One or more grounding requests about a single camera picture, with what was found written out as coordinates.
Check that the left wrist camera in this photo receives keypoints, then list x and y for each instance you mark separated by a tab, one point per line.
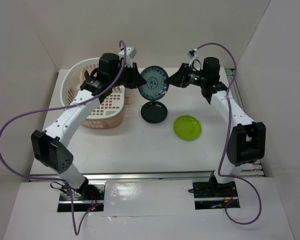
131	52

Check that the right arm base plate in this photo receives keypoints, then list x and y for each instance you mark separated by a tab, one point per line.
208	196

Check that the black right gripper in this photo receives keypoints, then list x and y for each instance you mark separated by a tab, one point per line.
179	78

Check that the green plate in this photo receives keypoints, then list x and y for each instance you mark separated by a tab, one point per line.
187	127

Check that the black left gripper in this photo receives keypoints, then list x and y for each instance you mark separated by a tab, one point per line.
136	80

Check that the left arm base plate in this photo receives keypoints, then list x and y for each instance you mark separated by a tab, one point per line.
95	200

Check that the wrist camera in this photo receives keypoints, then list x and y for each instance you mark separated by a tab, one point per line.
192	53
131	52

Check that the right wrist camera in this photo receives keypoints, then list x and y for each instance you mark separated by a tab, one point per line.
192	53

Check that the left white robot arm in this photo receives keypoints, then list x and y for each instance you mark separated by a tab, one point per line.
50	145

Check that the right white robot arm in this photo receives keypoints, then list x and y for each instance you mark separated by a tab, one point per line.
245	139

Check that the blue floral plate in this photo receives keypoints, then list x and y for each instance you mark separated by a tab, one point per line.
155	86

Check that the pink and white dish rack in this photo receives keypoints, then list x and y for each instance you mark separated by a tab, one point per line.
110	113

